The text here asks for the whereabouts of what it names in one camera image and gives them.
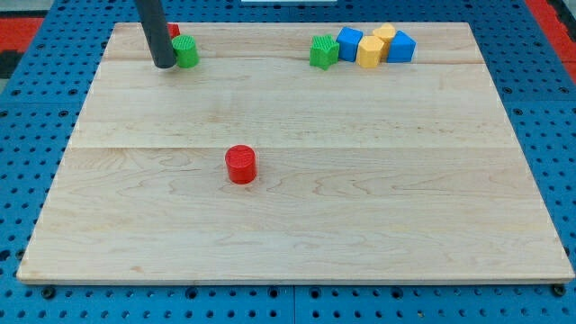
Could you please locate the wooden board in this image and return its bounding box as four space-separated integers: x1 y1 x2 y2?
17 22 574 285

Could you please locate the red cylinder block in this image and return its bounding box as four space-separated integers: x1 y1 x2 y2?
225 144 257 185

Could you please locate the green star block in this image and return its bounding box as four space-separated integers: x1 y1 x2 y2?
309 34 339 70

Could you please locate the yellow hexagon block front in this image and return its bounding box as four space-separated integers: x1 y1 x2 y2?
355 36 384 68

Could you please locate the blue cube block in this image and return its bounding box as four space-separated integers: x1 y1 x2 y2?
337 27 364 62

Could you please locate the green cylinder block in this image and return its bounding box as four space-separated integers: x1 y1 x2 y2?
172 34 200 68

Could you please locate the blue triangular block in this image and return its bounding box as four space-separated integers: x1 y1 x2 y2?
386 31 417 63

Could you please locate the yellow block rear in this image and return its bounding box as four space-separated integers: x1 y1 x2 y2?
372 22 397 62

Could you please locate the red block behind rod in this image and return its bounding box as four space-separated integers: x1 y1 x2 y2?
167 23 180 39

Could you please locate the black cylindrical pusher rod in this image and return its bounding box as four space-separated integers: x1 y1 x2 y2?
134 0 176 69

